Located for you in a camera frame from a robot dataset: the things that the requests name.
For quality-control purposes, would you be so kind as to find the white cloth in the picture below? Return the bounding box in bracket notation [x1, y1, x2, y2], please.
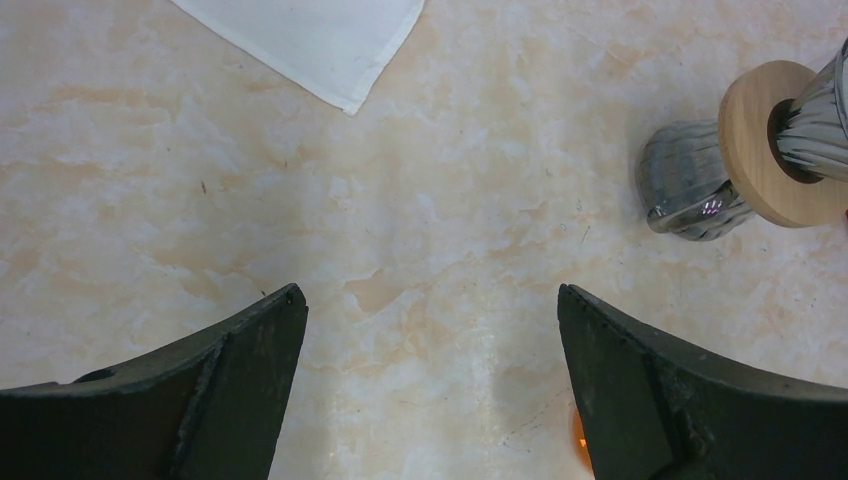
[176, 0, 425, 116]

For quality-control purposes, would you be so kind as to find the light wooden dripper ring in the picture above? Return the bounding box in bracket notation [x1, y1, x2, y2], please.
[718, 60, 848, 230]

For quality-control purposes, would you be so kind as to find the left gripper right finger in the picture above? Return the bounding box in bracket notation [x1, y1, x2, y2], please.
[557, 285, 847, 479]

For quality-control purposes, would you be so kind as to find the orange glass flask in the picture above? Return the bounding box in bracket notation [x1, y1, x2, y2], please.
[571, 409, 593, 473]

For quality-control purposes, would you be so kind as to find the clear glass dripper cone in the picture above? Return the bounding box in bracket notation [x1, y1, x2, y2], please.
[776, 44, 847, 183]

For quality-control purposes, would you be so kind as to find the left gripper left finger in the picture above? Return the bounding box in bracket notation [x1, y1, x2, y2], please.
[1, 284, 308, 479]

